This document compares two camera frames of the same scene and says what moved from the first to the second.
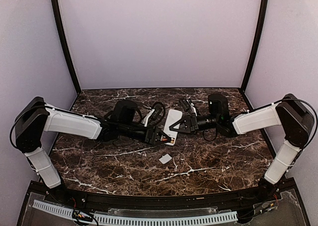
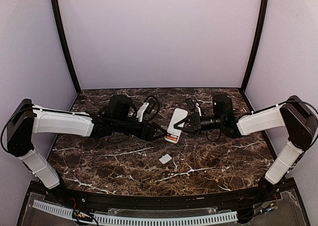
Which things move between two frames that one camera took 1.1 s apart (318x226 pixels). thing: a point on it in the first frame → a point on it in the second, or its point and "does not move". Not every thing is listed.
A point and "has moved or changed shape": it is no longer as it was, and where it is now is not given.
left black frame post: (54, 0) does not move
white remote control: (171, 115) has moved or changed shape
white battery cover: (165, 158) does not move
